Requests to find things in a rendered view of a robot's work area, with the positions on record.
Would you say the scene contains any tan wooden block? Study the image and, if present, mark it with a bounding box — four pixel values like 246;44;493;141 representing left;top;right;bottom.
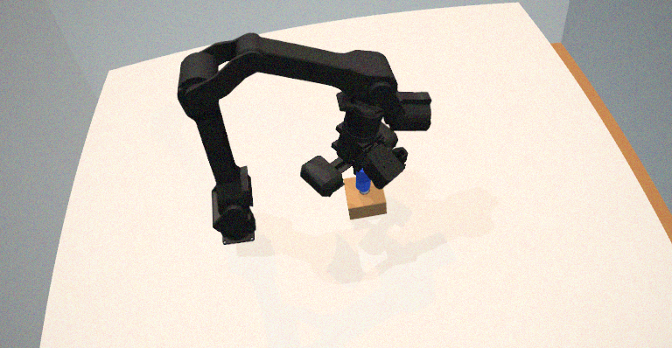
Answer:
343;177;387;219

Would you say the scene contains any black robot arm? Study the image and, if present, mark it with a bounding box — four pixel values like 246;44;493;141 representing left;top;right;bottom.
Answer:
177;32;432;245

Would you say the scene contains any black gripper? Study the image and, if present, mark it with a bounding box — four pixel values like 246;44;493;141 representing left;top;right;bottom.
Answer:
300;122;398;198

